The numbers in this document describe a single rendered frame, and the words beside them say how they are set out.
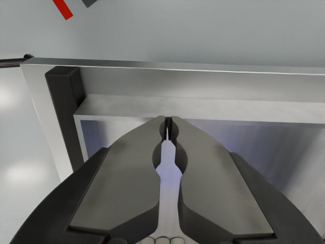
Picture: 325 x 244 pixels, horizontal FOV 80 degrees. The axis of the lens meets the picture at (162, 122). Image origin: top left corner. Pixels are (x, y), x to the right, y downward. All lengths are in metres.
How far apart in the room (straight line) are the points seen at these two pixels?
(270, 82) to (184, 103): 0.07
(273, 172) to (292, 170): 0.02
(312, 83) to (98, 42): 0.99
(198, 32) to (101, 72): 0.91
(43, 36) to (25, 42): 0.10
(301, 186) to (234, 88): 0.16
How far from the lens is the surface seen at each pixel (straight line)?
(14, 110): 1.47
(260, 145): 0.22
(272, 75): 0.19
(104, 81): 0.17
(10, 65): 1.22
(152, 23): 1.04
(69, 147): 0.19
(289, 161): 0.25
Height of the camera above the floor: 1.03
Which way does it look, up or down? 57 degrees down
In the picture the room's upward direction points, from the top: 179 degrees clockwise
